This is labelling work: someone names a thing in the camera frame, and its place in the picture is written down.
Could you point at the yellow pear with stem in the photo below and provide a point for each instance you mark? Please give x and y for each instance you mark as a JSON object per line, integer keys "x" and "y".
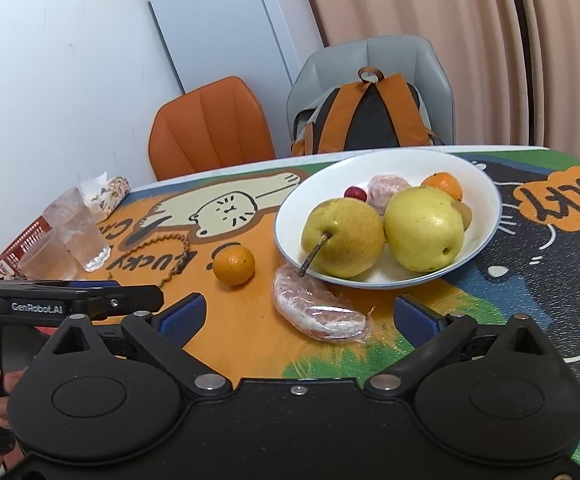
{"x": 345, "y": 235}

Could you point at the white plate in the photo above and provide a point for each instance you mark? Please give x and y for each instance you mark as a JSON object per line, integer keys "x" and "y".
{"x": 405, "y": 275}

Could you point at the wrapped candy packet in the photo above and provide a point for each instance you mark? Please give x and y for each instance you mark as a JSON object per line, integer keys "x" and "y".
{"x": 110, "y": 192}

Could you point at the small red fruit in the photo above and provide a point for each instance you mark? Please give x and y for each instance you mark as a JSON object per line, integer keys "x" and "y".
{"x": 355, "y": 193}

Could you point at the red patterned box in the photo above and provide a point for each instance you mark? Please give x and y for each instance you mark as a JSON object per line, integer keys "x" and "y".
{"x": 22, "y": 245}

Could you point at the grey chair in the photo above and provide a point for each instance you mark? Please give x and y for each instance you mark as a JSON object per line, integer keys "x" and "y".
{"x": 395, "y": 55}

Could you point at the clear drinking glass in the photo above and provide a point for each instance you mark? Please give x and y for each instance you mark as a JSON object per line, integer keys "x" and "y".
{"x": 45, "y": 260}
{"x": 77, "y": 230}

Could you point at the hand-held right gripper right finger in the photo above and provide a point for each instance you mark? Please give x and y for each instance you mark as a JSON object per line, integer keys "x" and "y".
{"x": 417, "y": 317}

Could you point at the orange and black backpack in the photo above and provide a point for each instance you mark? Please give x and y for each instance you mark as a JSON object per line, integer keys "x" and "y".
{"x": 370, "y": 120}

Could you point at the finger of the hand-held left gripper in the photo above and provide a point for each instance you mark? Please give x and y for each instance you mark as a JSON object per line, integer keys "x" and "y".
{"x": 130, "y": 297}

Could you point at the pink curtain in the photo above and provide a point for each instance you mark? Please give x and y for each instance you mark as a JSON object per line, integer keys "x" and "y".
{"x": 470, "y": 35}

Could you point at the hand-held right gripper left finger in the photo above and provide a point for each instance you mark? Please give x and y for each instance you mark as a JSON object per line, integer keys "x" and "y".
{"x": 182, "y": 317}

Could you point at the brown kiwi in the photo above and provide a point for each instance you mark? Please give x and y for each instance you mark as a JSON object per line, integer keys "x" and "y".
{"x": 465, "y": 214}

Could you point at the white refrigerator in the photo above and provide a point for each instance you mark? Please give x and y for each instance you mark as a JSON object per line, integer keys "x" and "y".
{"x": 230, "y": 25}

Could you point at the plastic-wrapped pink food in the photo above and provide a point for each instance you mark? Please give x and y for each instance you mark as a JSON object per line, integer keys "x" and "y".
{"x": 315, "y": 310}
{"x": 387, "y": 190}

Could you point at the orange chair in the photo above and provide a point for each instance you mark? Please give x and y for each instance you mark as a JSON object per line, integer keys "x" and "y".
{"x": 210, "y": 130}

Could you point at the orange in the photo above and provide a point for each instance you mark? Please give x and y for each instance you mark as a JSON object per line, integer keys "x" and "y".
{"x": 445, "y": 185}
{"x": 234, "y": 265}

